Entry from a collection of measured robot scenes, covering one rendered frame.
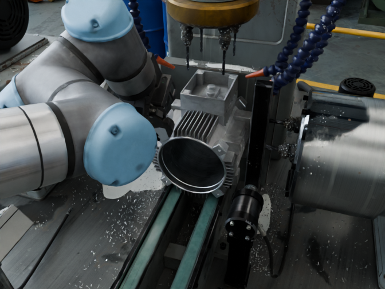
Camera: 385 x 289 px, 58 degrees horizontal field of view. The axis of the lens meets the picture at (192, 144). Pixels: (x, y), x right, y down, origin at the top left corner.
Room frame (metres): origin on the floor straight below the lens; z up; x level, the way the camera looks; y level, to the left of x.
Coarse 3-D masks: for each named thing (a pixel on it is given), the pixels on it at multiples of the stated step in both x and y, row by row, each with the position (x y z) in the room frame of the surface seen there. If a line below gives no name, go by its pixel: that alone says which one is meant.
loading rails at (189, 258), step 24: (168, 192) 0.59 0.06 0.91; (168, 216) 0.51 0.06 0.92; (216, 216) 0.50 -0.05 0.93; (144, 240) 0.45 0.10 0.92; (168, 240) 0.49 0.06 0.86; (192, 240) 0.45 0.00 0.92; (216, 240) 0.50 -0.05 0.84; (144, 264) 0.39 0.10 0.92; (168, 264) 0.46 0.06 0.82; (192, 264) 0.39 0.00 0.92; (120, 288) 0.34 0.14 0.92; (144, 288) 0.37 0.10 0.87; (192, 288) 0.34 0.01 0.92
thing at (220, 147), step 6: (240, 96) 0.73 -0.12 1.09; (240, 102) 0.71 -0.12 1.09; (246, 102) 0.72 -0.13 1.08; (240, 108) 0.71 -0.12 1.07; (216, 144) 0.55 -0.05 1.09; (222, 144) 0.55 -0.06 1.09; (216, 150) 0.55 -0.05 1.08; (222, 150) 0.54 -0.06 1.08; (162, 180) 0.59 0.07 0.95; (222, 186) 0.56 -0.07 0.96; (216, 192) 0.55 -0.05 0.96; (222, 192) 0.54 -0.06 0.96
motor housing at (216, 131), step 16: (176, 112) 0.71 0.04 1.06; (192, 112) 0.64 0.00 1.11; (176, 128) 0.59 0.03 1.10; (192, 128) 0.58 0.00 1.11; (208, 128) 0.59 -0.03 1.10; (224, 128) 0.62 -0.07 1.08; (240, 128) 0.64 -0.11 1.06; (160, 144) 0.60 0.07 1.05; (176, 144) 0.68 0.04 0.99; (192, 144) 0.72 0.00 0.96; (208, 144) 0.55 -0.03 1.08; (160, 160) 0.60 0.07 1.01; (176, 160) 0.64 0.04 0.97; (192, 160) 0.67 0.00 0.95; (208, 160) 0.67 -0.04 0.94; (224, 160) 0.54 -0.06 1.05; (240, 160) 0.61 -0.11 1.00; (176, 176) 0.60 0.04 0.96; (192, 176) 0.61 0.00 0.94; (208, 176) 0.61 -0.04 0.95; (224, 176) 0.54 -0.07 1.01; (192, 192) 0.56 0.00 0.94; (208, 192) 0.55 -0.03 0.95
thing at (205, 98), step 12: (204, 72) 0.76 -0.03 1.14; (216, 72) 0.75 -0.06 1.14; (192, 84) 0.72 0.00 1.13; (204, 84) 0.75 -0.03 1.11; (216, 84) 0.75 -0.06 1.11; (228, 84) 0.72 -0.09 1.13; (180, 96) 0.66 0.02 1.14; (192, 96) 0.65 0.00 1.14; (204, 96) 0.64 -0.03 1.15; (216, 96) 0.68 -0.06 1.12; (228, 96) 0.65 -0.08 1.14; (180, 108) 0.66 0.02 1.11; (192, 108) 0.65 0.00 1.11; (204, 108) 0.64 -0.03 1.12; (216, 108) 0.63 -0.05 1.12; (228, 108) 0.65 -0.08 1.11
